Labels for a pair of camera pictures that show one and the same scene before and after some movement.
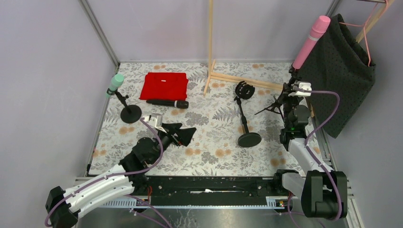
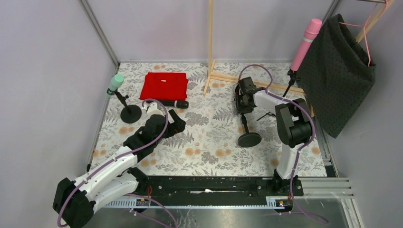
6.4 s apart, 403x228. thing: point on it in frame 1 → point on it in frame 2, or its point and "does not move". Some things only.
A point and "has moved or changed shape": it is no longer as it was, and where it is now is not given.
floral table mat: [234, 107] does not move
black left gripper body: [171, 134] → [173, 125]
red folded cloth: [165, 86] does not move
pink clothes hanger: [368, 23] does not move
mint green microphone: [117, 80] does not move
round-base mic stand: [129, 114] does not move
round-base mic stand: [245, 90] does not move
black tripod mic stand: [276, 103] has moved or changed shape
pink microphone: [317, 30] has moved or changed shape
